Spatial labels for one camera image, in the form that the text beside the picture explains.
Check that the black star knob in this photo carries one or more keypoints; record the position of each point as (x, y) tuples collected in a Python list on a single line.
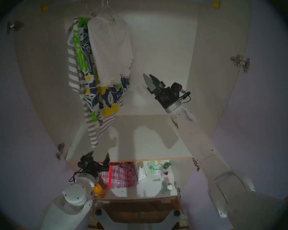
[(177, 213), (98, 212)]

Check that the small round white jar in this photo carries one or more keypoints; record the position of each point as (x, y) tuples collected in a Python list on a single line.
[(170, 187)]

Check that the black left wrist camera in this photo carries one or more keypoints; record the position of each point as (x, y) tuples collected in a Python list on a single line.
[(84, 163)]

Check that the white beige wardrobe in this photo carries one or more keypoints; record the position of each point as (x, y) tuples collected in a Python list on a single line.
[(163, 52)]

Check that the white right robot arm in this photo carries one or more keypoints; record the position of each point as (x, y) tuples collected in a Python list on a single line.
[(206, 155)]

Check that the red plaid woven bag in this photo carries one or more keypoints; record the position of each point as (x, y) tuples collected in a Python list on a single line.
[(120, 176)]

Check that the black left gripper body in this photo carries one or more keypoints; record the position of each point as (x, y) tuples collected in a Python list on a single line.
[(94, 169)]

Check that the green white plastic bag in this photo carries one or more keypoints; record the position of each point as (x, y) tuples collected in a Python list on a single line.
[(153, 167)]

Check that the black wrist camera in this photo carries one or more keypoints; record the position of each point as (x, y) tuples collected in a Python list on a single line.
[(178, 89), (84, 163)]

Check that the lilac wardrobe door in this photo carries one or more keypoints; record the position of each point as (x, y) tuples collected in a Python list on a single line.
[(19, 136), (266, 112)]

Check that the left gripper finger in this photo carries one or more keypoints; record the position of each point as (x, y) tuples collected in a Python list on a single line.
[(87, 157), (107, 163)]

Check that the yellow rail bracket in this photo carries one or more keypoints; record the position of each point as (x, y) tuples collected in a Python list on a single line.
[(45, 8), (216, 4)]

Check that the plain white shirt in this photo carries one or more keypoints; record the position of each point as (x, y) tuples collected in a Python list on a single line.
[(110, 52)]

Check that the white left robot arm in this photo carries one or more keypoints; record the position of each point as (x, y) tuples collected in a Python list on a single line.
[(74, 200)]

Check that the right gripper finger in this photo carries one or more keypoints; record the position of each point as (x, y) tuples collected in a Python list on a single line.
[(158, 82), (149, 84)]

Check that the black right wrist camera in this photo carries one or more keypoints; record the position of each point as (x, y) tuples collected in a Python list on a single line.
[(178, 89)]

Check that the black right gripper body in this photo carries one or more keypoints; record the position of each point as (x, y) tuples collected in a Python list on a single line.
[(168, 99)]

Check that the brown wooden base panel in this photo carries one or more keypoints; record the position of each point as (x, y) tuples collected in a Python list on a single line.
[(136, 208)]

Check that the silver door hinge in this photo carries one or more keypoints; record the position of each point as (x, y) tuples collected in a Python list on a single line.
[(60, 150), (14, 26), (196, 164), (241, 63), (178, 192)]

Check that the tropical leaf print shorts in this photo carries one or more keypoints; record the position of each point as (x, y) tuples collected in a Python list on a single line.
[(105, 100)]

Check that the orange juice bottle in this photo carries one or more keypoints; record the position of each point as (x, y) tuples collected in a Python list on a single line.
[(99, 191)]

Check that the white robot torso frame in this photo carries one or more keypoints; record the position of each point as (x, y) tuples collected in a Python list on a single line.
[(139, 226)]

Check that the grey white striped shirt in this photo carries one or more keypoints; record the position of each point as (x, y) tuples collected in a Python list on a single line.
[(73, 73)]

